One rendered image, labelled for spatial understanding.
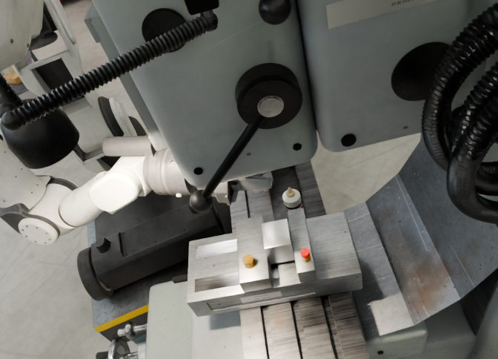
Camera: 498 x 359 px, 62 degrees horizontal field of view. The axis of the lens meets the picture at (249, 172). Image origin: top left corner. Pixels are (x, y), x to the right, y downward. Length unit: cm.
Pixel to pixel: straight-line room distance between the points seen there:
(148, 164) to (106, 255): 88
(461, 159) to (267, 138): 24
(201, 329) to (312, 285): 30
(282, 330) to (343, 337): 12
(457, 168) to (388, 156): 203
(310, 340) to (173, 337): 43
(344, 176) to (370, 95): 183
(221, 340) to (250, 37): 72
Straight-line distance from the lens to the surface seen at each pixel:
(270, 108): 44
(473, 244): 85
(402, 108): 51
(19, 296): 260
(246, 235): 87
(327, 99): 47
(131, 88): 56
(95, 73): 32
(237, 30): 43
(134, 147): 73
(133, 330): 149
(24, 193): 93
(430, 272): 92
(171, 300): 123
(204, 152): 52
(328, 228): 89
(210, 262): 91
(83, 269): 161
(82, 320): 228
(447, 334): 110
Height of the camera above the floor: 173
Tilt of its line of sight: 45 degrees down
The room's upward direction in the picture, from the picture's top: 19 degrees counter-clockwise
